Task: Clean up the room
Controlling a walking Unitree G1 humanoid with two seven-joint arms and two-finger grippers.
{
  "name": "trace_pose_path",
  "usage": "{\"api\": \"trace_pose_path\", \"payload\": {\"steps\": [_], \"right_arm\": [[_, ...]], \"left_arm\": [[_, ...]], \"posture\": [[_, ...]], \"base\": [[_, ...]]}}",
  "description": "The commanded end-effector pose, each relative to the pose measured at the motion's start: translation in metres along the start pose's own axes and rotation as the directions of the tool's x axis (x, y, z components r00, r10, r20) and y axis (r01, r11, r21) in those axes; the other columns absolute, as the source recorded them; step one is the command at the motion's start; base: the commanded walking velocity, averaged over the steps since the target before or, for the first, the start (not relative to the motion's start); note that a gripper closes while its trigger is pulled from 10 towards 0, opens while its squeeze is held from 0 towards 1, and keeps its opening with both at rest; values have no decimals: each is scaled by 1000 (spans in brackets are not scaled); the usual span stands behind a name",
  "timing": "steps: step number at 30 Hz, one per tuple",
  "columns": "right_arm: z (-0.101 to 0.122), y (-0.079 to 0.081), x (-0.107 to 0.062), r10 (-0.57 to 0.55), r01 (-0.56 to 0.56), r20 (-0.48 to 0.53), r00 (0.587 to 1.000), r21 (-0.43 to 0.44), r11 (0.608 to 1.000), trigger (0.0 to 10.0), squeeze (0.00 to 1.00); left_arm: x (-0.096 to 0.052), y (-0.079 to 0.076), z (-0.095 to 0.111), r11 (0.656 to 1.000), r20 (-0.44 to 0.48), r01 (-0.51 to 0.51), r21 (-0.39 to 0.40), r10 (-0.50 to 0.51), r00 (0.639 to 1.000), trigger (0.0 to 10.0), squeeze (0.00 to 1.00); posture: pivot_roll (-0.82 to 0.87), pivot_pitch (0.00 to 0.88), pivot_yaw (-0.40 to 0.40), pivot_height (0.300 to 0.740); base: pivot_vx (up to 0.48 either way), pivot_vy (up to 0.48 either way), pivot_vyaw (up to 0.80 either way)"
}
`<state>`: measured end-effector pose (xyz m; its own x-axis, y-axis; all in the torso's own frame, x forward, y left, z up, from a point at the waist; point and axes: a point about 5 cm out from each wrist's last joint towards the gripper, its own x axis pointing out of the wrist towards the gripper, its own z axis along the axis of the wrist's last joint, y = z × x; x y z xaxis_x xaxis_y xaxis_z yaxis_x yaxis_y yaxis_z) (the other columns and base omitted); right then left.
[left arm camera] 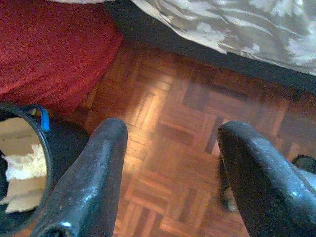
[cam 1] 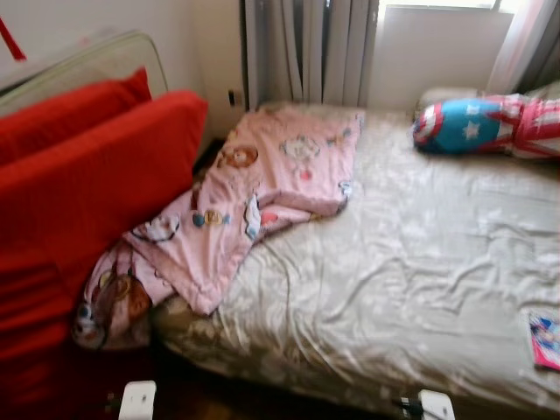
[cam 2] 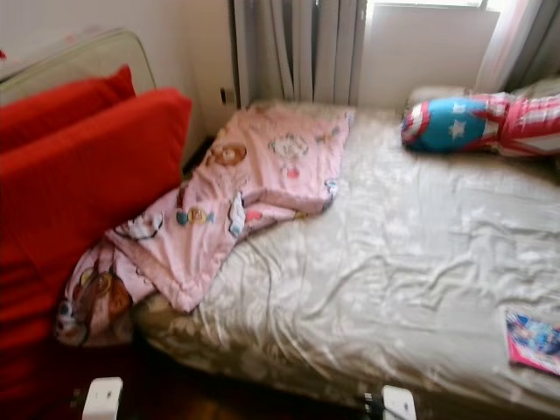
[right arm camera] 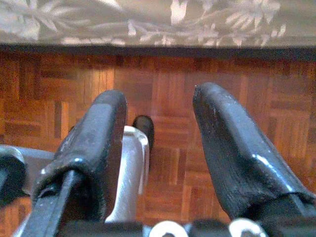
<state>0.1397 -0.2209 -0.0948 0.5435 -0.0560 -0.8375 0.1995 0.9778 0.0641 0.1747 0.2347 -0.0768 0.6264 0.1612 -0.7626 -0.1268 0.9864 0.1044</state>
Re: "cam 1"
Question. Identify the dark wall outlet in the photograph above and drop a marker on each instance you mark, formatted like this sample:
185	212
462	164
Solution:
234	96

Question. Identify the bed with beige floral sheet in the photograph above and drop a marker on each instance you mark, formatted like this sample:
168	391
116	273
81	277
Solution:
394	262

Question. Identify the red cushion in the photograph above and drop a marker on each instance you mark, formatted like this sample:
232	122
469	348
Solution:
79	109

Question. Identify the pink and blue magazine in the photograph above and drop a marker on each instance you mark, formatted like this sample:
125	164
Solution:
544	341

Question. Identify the pink cartoon print blanket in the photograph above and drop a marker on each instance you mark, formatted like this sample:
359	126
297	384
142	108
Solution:
280	157

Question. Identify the Captain America shaped pillow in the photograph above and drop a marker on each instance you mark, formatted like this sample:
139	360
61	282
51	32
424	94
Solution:
464	127

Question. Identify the bright window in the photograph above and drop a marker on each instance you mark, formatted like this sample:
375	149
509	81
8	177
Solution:
437	3

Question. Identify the large red covered mattress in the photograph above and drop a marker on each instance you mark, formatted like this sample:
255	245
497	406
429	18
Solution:
87	192

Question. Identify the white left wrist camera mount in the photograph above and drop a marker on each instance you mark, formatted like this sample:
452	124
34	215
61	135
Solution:
138	402

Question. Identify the pink princess print pillow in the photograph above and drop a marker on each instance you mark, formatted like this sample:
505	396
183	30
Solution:
114	302

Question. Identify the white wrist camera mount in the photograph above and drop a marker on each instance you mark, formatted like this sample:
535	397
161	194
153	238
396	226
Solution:
138	402
436	407

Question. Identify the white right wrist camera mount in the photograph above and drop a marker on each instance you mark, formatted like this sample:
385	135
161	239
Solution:
436	407

